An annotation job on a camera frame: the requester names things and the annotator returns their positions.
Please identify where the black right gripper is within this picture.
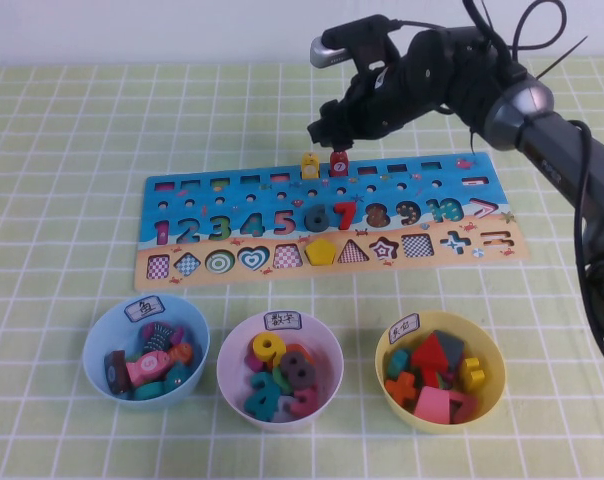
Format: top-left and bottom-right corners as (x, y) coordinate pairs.
(306, 54), (433, 152)

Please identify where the red fish piece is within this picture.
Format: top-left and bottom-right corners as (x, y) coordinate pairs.
(329, 148), (349, 179)

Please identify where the yellow fish piece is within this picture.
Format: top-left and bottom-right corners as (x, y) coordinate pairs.
(300, 152), (321, 181)

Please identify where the red number seven piece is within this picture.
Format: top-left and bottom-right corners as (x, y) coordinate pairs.
(333, 199), (360, 232)

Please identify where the grey number six piece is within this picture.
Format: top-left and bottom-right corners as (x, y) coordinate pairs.
(304, 203), (336, 234)

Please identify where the yellow pentagon piece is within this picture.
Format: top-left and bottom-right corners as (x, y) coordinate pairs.
(304, 238), (339, 267)

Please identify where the blue number puzzle board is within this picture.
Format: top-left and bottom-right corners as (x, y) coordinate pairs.
(131, 151), (530, 292)

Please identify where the yellow number nine piece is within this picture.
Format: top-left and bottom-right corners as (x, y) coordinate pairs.
(251, 333), (286, 372)

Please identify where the teal sign piece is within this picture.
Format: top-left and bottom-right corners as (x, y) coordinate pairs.
(386, 348), (414, 381)

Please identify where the red triangle piece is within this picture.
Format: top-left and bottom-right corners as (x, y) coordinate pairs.
(409, 333), (451, 372)

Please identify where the grey number eight piece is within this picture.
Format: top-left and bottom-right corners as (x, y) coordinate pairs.
(279, 349), (318, 391)

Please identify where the grey block piece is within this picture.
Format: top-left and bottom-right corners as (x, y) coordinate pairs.
(434, 330), (466, 372)

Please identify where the pink plastic bowl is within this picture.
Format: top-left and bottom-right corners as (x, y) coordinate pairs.
(215, 310), (344, 432)

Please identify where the orange plus sign piece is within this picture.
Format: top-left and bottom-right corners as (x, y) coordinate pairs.
(384, 372), (420, 406)

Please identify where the orange fish piece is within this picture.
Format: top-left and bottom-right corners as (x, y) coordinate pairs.
(168, 342), (194, 366)

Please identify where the navy striped fish piece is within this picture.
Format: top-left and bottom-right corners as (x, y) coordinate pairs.
(138, 321), (179, 352)

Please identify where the teal number four piece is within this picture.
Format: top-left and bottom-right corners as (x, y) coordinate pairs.
(243, 371), (284, 422)

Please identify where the yellow equals sign piece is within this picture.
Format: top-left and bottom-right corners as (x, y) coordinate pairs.
(456, 356), (485, 394)

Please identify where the yellow plastic bowl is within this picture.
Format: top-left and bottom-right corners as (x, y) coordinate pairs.
(374, 310), (507, 434)

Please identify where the pink square piece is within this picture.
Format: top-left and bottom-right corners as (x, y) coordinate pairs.
(412, 385), (454, 424)

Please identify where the teal fish piece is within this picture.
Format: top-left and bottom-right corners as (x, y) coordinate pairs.
(133, 382), (166, 402)
(163, 364), (194, 395)

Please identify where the pink angled sign piece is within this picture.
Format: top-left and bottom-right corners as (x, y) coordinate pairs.
(446, 390), (480, 424)

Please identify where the brown fish piece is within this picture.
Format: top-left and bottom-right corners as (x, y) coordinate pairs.
(103, 349), (131, 395)

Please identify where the light blue plastic bowl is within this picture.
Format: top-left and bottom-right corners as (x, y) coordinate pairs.
(81, 293), (212, 412)

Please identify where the white label with two characters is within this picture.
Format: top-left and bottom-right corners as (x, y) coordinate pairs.
(264, 310), (303, 333)

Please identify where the white handwritten slanted label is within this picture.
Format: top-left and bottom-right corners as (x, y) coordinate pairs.
(388, 313), (423, 346)

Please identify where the white label with fish character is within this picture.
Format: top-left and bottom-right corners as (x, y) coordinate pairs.
(124, 295), (166, 324)

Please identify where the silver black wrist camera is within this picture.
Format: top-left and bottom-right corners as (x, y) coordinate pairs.
(309, 14), (401, 71)

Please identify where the black camera cable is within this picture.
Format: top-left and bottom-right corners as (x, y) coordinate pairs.
(389, 18), (448, 36)

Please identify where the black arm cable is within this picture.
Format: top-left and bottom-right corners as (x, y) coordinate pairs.
(461, 0), (604, 361)

